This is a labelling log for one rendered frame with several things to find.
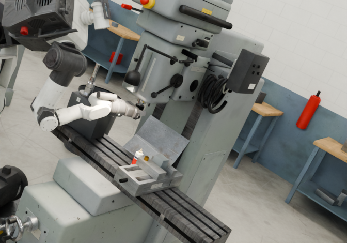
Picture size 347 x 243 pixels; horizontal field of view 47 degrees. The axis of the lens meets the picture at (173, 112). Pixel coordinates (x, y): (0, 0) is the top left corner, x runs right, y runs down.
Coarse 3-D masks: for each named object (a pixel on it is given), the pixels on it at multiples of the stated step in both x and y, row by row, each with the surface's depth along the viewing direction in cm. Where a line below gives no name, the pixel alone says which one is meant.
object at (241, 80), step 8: (240, 56) 194; (248, 56) 192; (256, 56) 191; (264, 56) 200; (240, 64) 194; (248, 64) 192; (256, 64) 196; (264, 64) 204; (232, 72) 196; (240, 72) 194; (248, 72) 193; (256, 72) 201; (232, 80) 196; (240, 80) 194; (248, 80) 198; (256, 80) 206; (232, 88) 196; (240, 88) 195; (248, 88) 203
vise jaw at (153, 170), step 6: (144, 156) 198; (138, 162) 194; (144, 162) 192; (150, 162) 194; (144, 168) 192; (150, 168) 190; (156, 168) 191; (150, 174) 190; (156, 174) 187; (162, 174) 189
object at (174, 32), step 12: (144, 12) 185; (144, 24) 185; (156, 24) 182; (168, 24) 178; (180, 24) 176; (168, 36) 178; (180, 36) 180; (192, 36) 187; (204, 36) 196; (204, 48) 201
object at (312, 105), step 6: (318, 90) 552; (312, 96) 551; (318, 96) 553; (312, 102) 551; (318, 102) 550; (306, 108) 556; (312, 108) 552; (306, 114) 556; (312, 114) 556; (300, 120) 561; (306, 120) 557; (300, 126) 561; (306, 126) 562
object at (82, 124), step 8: (72, 96) 220; (80, 96) 218; (88, 96) 219; (72, 104) 220; (88, 104) 216; (80, 120) 219; (88, 120) 216; (96, 120) 214; (104, 120) 220; (80, 128) 219; (88, 128) 217; (96, 128) 217; (104, 128) 224; (88, 136) 217; (96, 136) 221
